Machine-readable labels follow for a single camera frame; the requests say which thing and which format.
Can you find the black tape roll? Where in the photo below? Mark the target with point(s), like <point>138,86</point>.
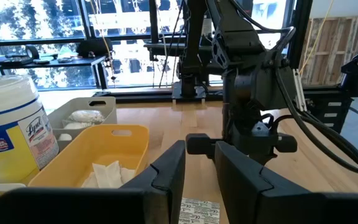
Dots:
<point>26,53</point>

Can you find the grey plastic bin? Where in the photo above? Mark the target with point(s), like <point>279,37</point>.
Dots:
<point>70,104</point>

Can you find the black side desk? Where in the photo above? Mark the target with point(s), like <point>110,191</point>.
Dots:
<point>73,62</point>

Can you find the vanity pack cotton bag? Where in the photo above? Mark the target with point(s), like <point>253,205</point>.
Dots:
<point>85,116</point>
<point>73,126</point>

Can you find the black drawer cabinet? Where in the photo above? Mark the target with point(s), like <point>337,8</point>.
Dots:
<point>319,119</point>

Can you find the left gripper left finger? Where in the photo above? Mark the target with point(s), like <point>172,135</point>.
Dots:
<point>89,207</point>

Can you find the Lysol wipes canister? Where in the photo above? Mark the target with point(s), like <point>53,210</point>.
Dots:
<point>11,140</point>

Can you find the white rectangular sachet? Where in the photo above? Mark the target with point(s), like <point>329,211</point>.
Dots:
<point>107,175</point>

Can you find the long narrow white sachet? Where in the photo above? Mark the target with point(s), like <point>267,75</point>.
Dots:
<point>127,175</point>

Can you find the black bag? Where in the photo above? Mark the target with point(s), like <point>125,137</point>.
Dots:
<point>95,47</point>

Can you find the wooden slat panel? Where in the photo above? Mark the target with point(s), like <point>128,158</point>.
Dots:
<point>331,40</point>

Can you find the clear printed foil packet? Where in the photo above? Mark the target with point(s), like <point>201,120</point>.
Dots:
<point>197,211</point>

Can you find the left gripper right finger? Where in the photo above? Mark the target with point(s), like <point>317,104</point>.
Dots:
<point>291,210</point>

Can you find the white plastic bin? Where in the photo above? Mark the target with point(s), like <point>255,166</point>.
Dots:
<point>2,187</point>

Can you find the yellow plastic bin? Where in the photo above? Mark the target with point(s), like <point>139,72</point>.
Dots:
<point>73,155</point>

